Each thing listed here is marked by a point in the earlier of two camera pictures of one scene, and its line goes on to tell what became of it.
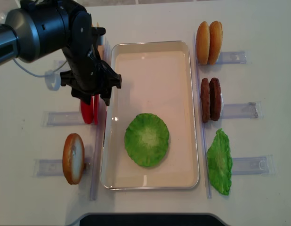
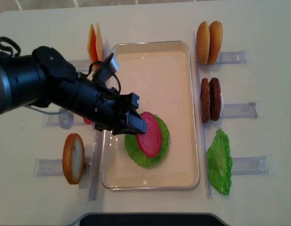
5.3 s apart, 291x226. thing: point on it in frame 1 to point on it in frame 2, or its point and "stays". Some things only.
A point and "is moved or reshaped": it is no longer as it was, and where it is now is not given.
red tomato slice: (87, 111) is moved or reshaped
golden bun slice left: (203, 43) stays
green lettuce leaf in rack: (220, 162) stays
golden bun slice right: (215, 39) stays
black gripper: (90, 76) to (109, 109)
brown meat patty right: (215, 99) stays
